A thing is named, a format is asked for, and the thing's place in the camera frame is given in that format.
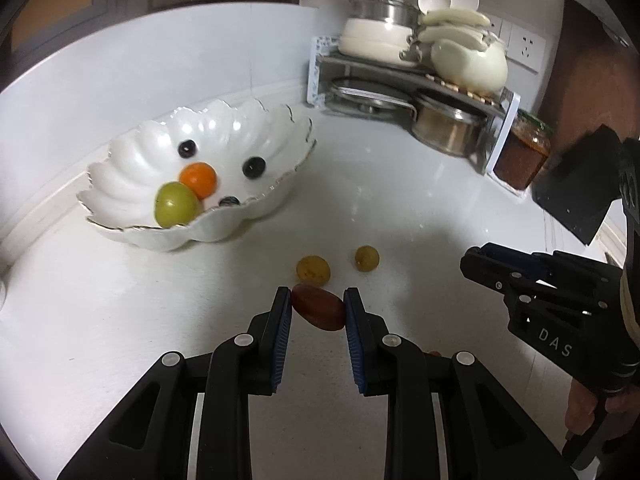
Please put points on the yellow-green plum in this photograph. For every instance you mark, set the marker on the yellow-green plum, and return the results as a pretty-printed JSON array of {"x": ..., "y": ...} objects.
[{"x": 176, "y": 205}]

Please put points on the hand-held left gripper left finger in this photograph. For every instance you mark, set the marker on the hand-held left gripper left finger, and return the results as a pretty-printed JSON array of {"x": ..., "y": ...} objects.
[{"x": 281, "y": 340}]

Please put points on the steel steamer with lid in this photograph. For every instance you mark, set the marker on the steel steamer with lid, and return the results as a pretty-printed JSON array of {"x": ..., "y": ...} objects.
[{"x": 382, "y": 7}]

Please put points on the dark brown panel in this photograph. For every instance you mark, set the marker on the dark brown panel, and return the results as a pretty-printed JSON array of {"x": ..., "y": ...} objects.
[{"x": 580, "y": 70}]

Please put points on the cream kettle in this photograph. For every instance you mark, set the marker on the cream kettle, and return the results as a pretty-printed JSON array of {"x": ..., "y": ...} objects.
[{"x": 467, "y": 62}]

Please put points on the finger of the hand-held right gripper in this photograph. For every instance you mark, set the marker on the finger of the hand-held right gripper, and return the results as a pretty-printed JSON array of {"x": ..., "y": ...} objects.
[
  {"x": 510, "y": 256},
  {"x": 482, "y": 270}
]

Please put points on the glass jar of sauce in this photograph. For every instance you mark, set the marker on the glass jar of sauce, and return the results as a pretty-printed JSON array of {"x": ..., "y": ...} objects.
[{"x": 522, "y": 155}]

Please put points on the white scalloped bowl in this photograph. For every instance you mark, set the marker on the white scalloped bowl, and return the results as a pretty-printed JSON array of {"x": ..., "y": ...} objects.
[{"x": 140, "y": 160}]

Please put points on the white casserole pot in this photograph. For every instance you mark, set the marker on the white casserole pot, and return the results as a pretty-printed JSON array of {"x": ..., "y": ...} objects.
[{"x": 372, "y": 40}]

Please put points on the small orange kumquat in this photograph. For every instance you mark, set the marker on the small orange kumquat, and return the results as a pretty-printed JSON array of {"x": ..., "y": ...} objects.
[{"x": 199, "y": 177}]

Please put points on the steel pot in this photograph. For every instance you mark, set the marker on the steel pot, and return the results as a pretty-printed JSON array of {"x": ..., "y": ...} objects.
[{"x": 445, "y": 127}]

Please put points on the flat pan lid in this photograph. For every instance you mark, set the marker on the flat pan lid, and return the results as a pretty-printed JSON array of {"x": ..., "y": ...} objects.
[{"x": 370, "y": 97}]

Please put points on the person's right hand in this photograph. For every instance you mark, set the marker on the person's right hand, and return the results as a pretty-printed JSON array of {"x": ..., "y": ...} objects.
[{"x": 580, "y": 407}]

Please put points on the dark grape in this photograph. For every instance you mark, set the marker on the dark grape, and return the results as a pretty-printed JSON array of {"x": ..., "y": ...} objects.
[
  {"x": 254, "y": 167},
  {"x": 187, "y": 148},
  {"x": 229, "y": 202}
]

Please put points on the wooden bead trivet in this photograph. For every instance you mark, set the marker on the wooden bead trivet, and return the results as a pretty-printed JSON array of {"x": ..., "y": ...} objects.
[{"x": 465, "y": 91}]

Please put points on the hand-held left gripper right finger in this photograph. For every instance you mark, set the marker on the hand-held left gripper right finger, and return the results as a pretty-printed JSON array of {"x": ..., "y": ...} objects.
[{"x": 354, "y": 340}]

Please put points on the white wall outlet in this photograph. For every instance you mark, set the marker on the white wall outlet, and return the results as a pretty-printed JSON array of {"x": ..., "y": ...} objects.
[
  {"x": 526, "y": 47},
  {"x": 500, "y": 25}
]

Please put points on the white corner rack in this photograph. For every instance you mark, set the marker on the white corner rack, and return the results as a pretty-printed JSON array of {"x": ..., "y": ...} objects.
[{"x": 317, "y": 70}]

